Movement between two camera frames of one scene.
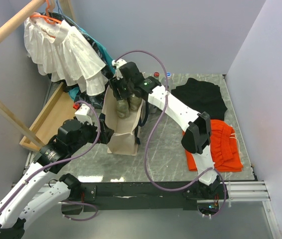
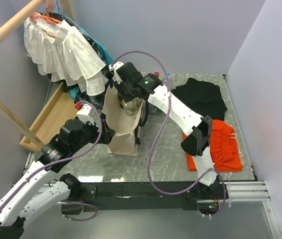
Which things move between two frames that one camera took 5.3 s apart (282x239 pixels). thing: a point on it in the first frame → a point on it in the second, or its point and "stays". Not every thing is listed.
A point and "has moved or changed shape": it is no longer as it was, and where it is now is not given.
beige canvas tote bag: [125, 142] stays
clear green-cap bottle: [122, 108] has moved or changed shape
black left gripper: [106, 133] stays
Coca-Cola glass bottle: [156, 75] stays
